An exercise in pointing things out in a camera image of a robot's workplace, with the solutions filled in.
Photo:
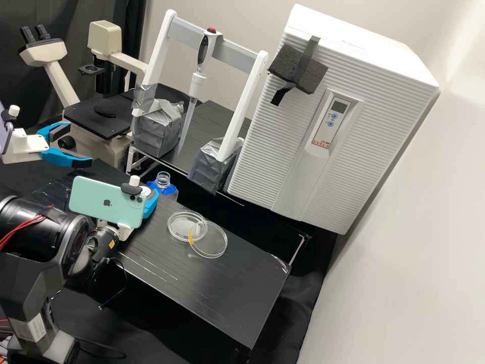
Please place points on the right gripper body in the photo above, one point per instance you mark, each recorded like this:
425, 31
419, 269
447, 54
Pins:
124, 231

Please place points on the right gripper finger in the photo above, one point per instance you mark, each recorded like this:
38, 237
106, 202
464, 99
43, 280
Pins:
152, 208

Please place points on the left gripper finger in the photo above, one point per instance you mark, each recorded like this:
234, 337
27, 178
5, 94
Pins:
66, 158
51, 130

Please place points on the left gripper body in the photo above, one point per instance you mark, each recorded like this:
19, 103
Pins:
26, 146

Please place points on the bottle cap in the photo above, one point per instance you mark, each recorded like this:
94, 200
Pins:
147, 194

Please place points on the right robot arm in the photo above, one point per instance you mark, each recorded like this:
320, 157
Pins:
36, 242

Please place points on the blue bottle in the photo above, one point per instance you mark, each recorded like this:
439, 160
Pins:
166, 191

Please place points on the petri dish lid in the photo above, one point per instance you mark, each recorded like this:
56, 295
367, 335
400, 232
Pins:
182, 223

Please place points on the cream microscope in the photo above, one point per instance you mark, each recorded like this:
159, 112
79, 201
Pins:
87, 121

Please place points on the petri dish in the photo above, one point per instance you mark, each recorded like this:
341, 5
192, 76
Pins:
210, 242

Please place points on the grey taped block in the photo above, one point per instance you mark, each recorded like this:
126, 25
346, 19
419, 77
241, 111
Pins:
157, 129
210, 167

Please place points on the black platform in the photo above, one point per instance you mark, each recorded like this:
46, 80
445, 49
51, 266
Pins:
189, 280
208, 125

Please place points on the white pipette stand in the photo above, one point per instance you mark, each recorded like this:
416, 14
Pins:
235, 113

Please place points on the incubator door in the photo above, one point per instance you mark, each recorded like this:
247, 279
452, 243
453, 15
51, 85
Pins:
273, 151

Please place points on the pipette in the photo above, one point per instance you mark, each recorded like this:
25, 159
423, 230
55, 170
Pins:
198, 81

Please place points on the white incubator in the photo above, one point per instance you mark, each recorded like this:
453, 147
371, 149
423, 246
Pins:
360, 36

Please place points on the right wrist camera phone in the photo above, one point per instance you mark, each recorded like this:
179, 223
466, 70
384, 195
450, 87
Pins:
102, 199

